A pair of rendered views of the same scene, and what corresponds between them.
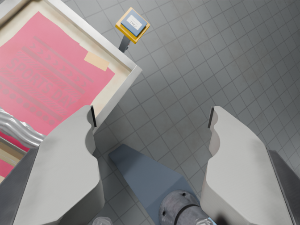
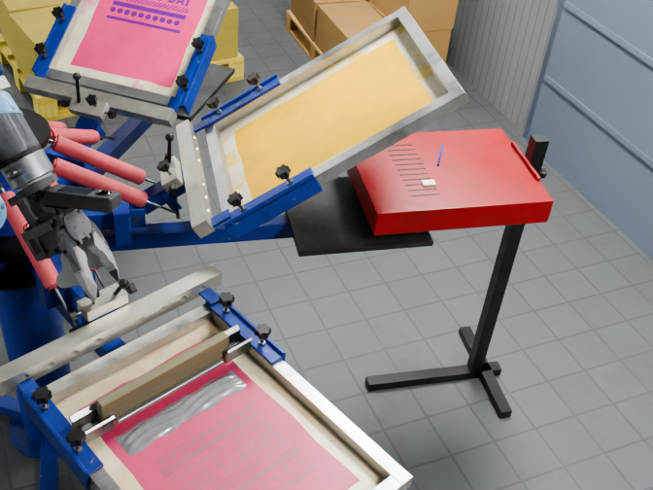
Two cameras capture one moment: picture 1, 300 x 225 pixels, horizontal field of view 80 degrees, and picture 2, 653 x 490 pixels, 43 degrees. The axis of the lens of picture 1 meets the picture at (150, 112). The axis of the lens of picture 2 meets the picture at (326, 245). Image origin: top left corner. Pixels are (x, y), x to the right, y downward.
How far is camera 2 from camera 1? 1.39 m
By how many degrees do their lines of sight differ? 70
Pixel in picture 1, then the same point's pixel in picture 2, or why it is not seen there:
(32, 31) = (325, 466)
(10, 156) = (129, 389)
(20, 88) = (231, 435)
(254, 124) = not seen: outside the picture
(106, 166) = not seen: outside the picture
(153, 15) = not seen: outside the picture
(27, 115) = (186, 434)
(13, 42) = (306, 439)
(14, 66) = (267, 434)
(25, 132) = (159, 425)
